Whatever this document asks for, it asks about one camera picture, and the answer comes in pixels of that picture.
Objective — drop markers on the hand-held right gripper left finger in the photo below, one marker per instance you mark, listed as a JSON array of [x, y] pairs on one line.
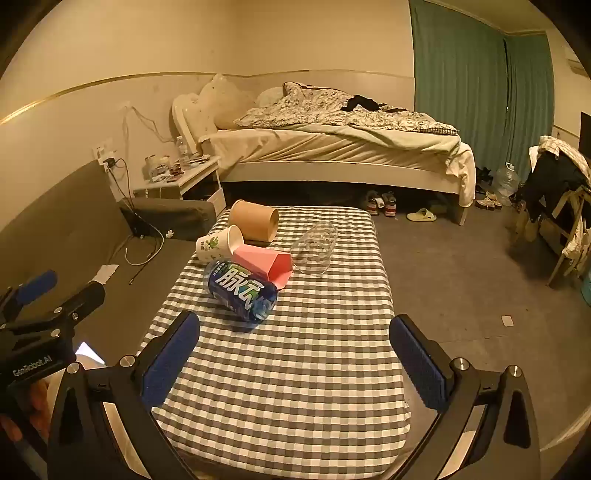
[[170, 357]]

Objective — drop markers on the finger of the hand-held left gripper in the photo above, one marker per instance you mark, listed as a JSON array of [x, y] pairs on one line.
[[38, 282], [81, 299]]

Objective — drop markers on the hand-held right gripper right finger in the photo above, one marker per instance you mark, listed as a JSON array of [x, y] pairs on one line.
[[419, 364]]

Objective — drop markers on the white paper cup green print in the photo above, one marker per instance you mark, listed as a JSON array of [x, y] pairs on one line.
[[214, 244]]

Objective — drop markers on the pink hexagonal cup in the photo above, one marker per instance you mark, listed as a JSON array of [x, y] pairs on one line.
[[259, 262]]

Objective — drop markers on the clear plastic cup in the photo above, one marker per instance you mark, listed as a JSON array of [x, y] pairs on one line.
[[314, 249]]

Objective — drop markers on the brown paper cup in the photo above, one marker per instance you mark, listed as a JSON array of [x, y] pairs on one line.
[[251, 220]]

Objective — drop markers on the person's left hand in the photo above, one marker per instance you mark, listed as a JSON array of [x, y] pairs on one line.
[[40, 404]]

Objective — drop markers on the white paper sheet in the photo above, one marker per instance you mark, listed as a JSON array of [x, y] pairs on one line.
[[106, 273]]

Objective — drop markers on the bright white sheet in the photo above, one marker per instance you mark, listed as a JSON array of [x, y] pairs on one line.
[[88, 354]]

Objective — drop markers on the grey sofa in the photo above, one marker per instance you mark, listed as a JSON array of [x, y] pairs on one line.
[[60, 217]]

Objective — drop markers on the blue label plastic bottle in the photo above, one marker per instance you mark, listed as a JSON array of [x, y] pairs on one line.
[[240, 295]]

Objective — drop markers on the small paper slip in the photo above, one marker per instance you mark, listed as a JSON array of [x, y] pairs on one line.
[[507, 321]]

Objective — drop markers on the checkered tablecloth table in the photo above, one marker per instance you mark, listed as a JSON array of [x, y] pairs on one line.
[[286, 369]]

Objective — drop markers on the grey cushion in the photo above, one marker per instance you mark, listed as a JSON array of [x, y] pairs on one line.
[[171, 214]]

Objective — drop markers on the pale green slipper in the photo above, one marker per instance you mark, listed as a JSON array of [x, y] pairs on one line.
[[421, 215]]

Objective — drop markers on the pile of small packets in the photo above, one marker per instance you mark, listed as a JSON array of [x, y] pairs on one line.
[[168, 170]]

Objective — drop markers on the grey sneaker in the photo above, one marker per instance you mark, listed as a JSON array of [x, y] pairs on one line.
[[375, 203], [390, 204]]

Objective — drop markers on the white nightstand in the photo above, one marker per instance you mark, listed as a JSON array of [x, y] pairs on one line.
[[198, 177]]

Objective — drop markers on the white shoe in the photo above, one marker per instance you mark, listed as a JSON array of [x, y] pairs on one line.
[[488, 201]]

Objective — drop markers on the clear water bottle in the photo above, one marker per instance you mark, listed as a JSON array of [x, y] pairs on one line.
[[183, 147]]

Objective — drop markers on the blue bin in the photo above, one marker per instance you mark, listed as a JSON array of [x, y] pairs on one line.
[[586, 288]]

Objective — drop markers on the large clear water jug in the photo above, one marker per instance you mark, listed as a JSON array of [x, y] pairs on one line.
[[504, 184]]

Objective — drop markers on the bed with rumpled bedding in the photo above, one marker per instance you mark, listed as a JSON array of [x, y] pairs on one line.
[[346, 174]]

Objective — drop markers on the wooden chair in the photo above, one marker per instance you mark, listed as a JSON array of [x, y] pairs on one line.
[[570, 217]]

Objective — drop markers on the dark jacket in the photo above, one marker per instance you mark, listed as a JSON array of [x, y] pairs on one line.
[[551, 180]]

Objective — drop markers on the beige bed sheet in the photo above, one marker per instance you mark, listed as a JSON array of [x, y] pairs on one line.
[[323, 144]]

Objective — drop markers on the large cream pillow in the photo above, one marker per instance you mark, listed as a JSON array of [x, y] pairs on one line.
[[226, 101]]

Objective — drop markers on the plaid cloth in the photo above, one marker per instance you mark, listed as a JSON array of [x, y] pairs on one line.
[[556, 145]]

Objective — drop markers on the black garment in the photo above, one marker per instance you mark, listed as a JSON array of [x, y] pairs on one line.
[[362, 102]]

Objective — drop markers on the patterned quilt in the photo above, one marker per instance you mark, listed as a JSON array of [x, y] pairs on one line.
[[314, 108]]

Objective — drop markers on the small white pillow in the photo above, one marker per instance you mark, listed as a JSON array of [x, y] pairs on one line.
[[270, 96]]

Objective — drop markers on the green curtain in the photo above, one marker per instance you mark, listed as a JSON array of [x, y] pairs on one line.
[[457, 83], [531, 101]]

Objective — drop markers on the black screen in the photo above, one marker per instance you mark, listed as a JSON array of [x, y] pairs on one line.
[[585, 134]]

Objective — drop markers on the white air conditioner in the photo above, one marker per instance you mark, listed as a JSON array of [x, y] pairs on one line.
[[577, 66]]

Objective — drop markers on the wall socket with chargers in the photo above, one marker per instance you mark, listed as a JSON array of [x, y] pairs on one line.
[[105, 157]]

